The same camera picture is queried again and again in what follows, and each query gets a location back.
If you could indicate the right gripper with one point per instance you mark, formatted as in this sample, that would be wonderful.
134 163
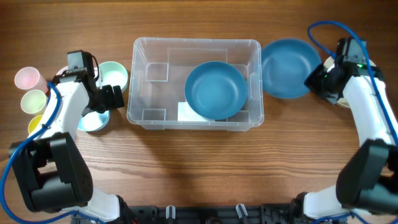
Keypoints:
311 79

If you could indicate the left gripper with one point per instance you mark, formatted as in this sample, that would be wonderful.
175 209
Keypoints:
111 103

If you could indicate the cream plastic plate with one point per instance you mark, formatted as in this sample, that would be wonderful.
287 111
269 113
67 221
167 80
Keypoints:
343 101

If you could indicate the light blue plastic bowl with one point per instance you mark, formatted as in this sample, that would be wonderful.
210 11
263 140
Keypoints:
93 121

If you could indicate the dark blue plate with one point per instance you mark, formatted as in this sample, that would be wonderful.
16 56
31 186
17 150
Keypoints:
215 90
286 64

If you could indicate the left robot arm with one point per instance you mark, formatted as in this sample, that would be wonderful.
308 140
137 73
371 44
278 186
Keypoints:
50 171

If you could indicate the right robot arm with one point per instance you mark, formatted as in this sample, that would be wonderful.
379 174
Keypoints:
369 180

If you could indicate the clear plastic storage container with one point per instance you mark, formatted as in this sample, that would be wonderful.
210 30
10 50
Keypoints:
160 67

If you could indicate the mint green plastic bowl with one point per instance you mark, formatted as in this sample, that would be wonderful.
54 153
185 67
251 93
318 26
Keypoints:
113 73

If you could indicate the pink plastic bowl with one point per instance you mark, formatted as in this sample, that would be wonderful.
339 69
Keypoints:
62 70

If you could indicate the pale green plastic cup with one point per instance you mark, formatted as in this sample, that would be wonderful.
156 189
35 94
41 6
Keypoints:
34 102

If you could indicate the yellow plastic cup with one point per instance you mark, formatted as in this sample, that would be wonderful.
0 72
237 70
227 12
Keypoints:
34 123

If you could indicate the pink plastic cup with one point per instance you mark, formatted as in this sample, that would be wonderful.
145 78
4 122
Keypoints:
29 78

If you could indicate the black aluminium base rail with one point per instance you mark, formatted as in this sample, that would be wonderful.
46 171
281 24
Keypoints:
263 214

